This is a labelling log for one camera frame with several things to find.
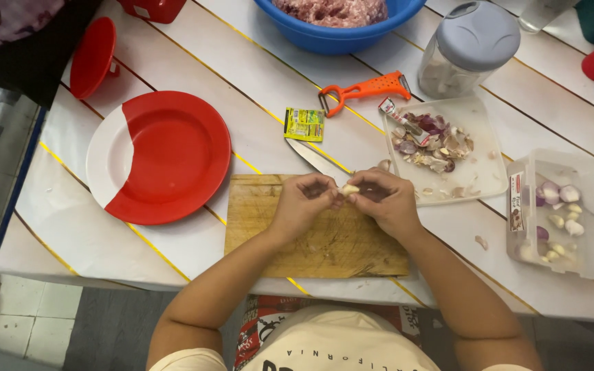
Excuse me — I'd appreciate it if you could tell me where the person's left hand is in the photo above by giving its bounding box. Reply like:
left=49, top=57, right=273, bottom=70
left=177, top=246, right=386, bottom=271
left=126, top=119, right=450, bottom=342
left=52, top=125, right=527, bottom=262
left=270, top=173, right=347, bottom=246

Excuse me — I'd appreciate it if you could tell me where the person's right hand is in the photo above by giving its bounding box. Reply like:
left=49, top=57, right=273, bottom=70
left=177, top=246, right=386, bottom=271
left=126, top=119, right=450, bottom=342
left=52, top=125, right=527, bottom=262
left=346, top=167, right=425, bottom=241

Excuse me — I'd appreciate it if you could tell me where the wooden cutting board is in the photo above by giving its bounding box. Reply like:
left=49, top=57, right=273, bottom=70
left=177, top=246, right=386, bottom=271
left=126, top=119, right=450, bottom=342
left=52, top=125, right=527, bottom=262
left=224, top=174, right=411, bottom=279

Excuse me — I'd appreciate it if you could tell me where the steel kitchen knife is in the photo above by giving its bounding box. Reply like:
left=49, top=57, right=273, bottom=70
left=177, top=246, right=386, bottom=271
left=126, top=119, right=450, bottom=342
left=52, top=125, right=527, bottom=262
left=285, top=137, right=353, bottom=187

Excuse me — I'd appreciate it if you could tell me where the pile of onion garlic peels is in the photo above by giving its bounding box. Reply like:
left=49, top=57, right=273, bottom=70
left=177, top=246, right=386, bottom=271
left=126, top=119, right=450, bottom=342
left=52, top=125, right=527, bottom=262
left=390, top=112, right=475, bottom=174

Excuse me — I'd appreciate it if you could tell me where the yellow green seasoning sachet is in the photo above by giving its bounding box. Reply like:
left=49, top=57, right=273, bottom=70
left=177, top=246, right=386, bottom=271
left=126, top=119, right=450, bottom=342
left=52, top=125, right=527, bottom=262
left=284, top=107, right=326, bottom=143

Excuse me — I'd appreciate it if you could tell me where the red white torn sachet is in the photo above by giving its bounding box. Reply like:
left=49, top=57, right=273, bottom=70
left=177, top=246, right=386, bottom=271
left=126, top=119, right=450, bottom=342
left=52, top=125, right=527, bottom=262
left=378, top=97, right=432, bottom=146

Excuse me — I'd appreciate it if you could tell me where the clear plastic box lid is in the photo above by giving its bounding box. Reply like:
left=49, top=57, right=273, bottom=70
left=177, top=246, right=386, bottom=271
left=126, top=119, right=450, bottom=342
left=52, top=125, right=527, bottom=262
left=382, top=95, right=509, bottom=207

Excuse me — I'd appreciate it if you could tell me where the orange peeler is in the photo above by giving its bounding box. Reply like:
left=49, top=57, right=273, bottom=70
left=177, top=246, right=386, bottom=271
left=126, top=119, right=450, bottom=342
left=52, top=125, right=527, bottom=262
left=319, top=70, right=412, bottom=119

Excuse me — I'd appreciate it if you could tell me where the red and white plate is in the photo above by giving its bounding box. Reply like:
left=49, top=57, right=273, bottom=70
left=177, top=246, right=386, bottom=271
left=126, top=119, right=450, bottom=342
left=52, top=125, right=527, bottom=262
left=86, top=91, right=232, bottom=226

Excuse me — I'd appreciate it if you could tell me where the person's cream shirt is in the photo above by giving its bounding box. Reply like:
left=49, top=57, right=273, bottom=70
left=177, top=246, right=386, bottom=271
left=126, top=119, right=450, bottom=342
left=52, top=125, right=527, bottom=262
left=148, top=304, right=535, bottom=371

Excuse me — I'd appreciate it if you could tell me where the heap of peeled shallots and garlic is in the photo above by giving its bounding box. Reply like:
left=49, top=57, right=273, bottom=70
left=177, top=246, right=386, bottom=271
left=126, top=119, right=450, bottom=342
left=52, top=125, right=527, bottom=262
left=519, top=180, right=585, bottom=262

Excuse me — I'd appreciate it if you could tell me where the blue plastic bowl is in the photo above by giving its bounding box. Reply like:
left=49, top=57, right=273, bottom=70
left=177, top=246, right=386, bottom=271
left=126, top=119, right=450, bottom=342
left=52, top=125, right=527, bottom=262
left=253, top=0, right=427, bottom=56

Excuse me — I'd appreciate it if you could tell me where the clear jar with grey lid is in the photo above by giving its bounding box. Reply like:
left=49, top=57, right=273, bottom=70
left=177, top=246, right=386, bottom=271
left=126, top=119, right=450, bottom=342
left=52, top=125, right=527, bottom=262
left=418, top=1, right=522, bottom=100

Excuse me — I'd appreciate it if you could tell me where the pink minced meat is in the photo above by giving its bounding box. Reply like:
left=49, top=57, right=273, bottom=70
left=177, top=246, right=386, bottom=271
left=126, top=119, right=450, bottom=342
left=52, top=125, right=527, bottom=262
left=271, top=0, right=389, bottom=29

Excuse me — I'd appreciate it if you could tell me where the clear plastic food box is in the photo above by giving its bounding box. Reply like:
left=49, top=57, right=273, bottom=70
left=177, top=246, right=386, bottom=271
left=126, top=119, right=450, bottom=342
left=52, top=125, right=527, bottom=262
left=506, top=149, right=594, bottom=279

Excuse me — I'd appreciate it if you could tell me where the clear drinking glass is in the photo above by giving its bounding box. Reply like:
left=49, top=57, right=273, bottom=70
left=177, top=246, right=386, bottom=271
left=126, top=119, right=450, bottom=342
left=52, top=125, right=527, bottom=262
left=518, top=0, right=577, bottom=35

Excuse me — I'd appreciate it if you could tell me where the red plastic container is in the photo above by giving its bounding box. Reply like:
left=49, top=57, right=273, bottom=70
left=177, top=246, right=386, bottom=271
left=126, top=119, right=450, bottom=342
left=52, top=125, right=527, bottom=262
left=117, top=0, right=187, bottom=24

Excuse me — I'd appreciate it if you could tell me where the red plastic lid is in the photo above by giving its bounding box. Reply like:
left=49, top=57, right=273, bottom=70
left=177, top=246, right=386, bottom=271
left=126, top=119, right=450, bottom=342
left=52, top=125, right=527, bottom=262
left=69, top=17, right=121, bottom=100

